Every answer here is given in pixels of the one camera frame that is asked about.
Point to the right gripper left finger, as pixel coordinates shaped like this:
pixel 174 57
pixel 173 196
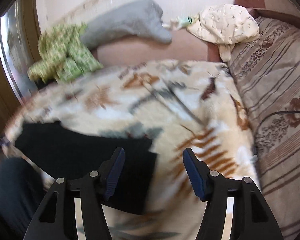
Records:
pixel 55 217

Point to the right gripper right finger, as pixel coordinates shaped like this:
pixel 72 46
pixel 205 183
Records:
pixel 252 217

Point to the black pants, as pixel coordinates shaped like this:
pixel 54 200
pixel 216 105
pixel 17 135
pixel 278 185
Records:
pixel 64 153

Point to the blue jeans leg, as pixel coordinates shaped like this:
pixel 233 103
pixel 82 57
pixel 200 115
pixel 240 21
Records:
pixel 21 192

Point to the leaf print fleece blanket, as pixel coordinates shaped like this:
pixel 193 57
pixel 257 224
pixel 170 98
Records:
pixel 176 105

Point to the striped floral bed sheet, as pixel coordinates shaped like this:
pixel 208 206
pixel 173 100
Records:
pixel 267 74

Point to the green patterned quilt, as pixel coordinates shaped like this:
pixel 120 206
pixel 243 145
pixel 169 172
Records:
pixel 63 56

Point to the stained glass wardrobe door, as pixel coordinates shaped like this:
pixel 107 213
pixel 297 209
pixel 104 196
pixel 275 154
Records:
pixel 15 54

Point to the white printed pillow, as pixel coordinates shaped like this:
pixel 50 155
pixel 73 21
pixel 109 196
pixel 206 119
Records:
pixel 225 26

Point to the small light green cloth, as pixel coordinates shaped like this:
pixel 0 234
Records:
pixel 179 23

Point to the brown headboard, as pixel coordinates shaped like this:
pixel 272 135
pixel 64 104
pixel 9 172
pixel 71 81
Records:
pixel 283 10

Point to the grey quilted blanket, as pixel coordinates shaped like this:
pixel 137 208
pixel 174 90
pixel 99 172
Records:
pixel 141 18

